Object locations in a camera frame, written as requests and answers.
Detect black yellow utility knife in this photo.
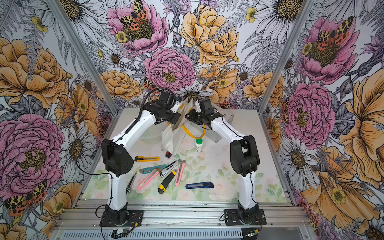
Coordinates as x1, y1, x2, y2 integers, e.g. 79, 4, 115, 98
158, 170, 177, 195

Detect right corner aluminium post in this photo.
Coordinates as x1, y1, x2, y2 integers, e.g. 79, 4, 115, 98
258, 0, 316, 117

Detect silver metal case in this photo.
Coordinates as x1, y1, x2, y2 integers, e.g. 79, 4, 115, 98
206, 113, 235, 144

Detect pink utility knife right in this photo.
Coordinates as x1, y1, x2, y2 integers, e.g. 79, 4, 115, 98
175, 161, 186, 187

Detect blue utility knife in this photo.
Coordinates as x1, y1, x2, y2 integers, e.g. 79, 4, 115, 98
186, 182, 215, 189

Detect aluminium front rail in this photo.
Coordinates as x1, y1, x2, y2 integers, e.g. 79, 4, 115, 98
52, 200, 316, 240

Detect pink utility knife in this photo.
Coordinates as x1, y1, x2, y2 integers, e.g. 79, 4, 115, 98
138, 168, 162, 190
175, 161, 186, 187

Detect white bottle green cap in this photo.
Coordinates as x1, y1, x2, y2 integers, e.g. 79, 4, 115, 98
195, 139, 203, 153

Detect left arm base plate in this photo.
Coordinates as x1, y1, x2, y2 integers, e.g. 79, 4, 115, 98
100, 210, 144, 227

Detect pink utility knife left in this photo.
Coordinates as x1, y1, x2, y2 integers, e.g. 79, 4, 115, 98
138, 168, 162, 190

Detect left corner aluminium post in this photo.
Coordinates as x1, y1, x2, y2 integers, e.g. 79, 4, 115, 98
47, 1, 120, 116

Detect white pouch with yellow handles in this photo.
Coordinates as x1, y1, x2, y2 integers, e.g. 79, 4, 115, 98
162, 100, 206, 155

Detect grey slim utility knife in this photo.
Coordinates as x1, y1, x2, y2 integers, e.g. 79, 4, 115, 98
126, 172, 138, 195

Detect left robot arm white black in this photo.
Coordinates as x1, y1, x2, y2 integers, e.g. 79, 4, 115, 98
100, 88, 181, 227

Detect silver black utility knife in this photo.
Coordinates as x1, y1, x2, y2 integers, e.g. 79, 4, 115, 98
160, 160, 180, 178

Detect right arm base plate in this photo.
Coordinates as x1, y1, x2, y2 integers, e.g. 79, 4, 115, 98
224, 209, 267, 226

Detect teal utility knife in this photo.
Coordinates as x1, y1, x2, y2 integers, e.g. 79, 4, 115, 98
139, 165, 167, 174

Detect orange utility knife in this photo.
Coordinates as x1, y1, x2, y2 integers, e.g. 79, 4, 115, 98
134, 156, 160, 162

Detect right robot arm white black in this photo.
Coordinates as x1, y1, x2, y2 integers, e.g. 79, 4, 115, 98
185, 99, 260, 225

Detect corner aluminium post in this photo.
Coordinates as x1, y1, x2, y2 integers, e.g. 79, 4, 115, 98
47, 1, 120, 116
258, 0, 316, 117

